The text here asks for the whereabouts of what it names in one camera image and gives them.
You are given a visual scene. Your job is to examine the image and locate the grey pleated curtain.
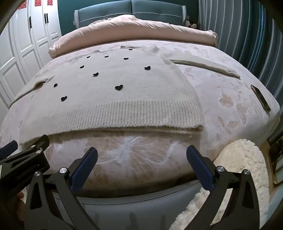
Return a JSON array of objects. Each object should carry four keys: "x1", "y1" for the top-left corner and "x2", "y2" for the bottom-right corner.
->
[{"x1": 198, "y1": 0, "x2": 283, "y2": 100}]

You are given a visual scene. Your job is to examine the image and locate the pink folded duvet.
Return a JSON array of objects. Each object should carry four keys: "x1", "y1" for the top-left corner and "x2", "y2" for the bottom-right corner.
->
[{"x1": 49, "y1": 15, "x2": 218, "y2": 58}]

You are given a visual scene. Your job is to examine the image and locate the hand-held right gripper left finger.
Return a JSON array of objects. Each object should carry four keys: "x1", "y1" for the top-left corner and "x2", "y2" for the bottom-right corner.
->
[{"x1": 24, "y1": 146, "x2": 100, "y2": 230}]

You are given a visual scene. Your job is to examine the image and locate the white fluffy rug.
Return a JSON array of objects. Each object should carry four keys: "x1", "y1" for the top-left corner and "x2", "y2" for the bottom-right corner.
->
[{"x1": 169, "y1": 139, "x2": 270, "y2": 230}]

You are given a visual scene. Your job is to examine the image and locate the white panelled wardrobe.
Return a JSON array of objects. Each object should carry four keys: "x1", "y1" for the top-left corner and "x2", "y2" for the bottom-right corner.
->
[{"x1": 0, "y1": 0, "x2": 62, "y2": 115}]

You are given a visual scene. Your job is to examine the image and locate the beige knit sweater black hearts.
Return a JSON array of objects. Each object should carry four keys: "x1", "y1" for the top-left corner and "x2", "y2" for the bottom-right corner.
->
[{"x1": 9, "y1": 43, "x2": 241, "y2": 146}]

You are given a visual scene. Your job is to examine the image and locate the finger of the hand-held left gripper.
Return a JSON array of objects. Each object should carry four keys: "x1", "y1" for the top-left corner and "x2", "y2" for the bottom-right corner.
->
[
  {"x1": 0, "y1": 134, "x2": 51, "y2": 191},
  {"x1": 0, "y1": 140, "x2": 18, "y2": 158}
]

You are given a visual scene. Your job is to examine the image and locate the grey bed frame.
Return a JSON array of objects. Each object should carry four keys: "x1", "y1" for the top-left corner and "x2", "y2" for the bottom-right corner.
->
[{"x1": 53, "y1": 179, "x2": 210, "y2": 230}]

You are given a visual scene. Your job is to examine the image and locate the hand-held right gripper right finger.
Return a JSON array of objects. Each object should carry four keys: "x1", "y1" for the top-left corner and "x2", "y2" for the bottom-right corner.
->
[{"x1": 186, "y1": 145, "x2": 260, "y2": 230}]

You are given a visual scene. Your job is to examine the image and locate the teal padded headboard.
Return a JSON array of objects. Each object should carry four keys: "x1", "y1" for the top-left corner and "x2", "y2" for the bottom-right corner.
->
[{"x1": 74, "y1": 0, "x2": 187, "y2": 29}]

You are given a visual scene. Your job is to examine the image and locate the dark smartphone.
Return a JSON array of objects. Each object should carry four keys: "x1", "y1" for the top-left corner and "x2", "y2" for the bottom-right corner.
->
[{"x1": 250, "y1": 84, "x2": 270, "y2": 111}]

